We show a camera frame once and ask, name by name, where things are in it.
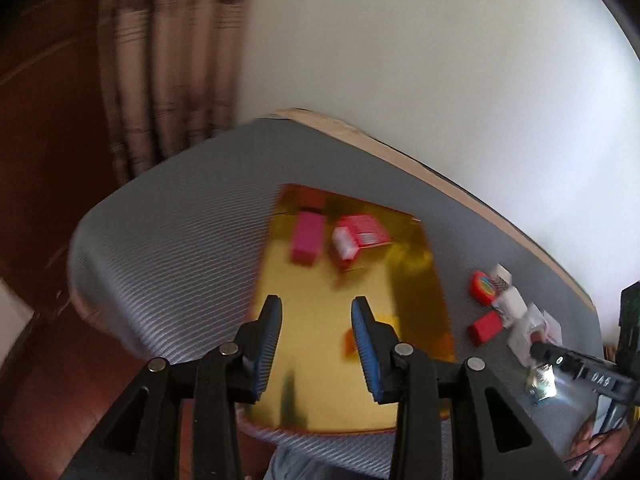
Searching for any small red box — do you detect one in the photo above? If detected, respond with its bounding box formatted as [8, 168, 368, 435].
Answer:
[467, 310, 504, 346]

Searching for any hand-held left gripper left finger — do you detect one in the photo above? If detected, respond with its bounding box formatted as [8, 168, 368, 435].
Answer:
[60, 295, 284, 480]

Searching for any pink box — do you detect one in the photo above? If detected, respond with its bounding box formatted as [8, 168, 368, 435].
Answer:
[291, 211, 326, 267]

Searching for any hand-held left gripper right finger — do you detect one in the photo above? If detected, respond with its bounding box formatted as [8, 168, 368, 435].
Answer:
[350, 296, 576, 480]

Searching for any red and gold box tray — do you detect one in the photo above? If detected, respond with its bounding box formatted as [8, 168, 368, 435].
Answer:
[240, 183, 457, 434]

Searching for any small white box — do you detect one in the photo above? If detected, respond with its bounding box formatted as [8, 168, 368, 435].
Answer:
[492, 262, 514, 295]

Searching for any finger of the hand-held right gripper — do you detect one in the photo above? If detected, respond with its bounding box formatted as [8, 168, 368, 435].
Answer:
[530, 341, 587, 370]

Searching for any blue-grey cloth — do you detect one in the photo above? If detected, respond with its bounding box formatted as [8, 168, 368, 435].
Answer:
[262, 447, 391, 480]

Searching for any brown striped curtain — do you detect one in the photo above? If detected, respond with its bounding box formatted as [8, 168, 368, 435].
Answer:
[97, 0, 251, 186]

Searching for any brown wooden cabinet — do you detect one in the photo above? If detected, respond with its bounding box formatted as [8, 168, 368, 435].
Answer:
[0, 0, 131, 311]

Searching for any grey honeycomb mat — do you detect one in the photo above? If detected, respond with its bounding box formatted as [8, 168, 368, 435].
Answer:
[67, 117, 607, 480]

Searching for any red and white box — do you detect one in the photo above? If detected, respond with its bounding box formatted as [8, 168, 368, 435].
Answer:
[331, 214, 393, 262]

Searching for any round red rainbow tin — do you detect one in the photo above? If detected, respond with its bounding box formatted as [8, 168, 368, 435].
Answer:
[469, 270, 500, 306]

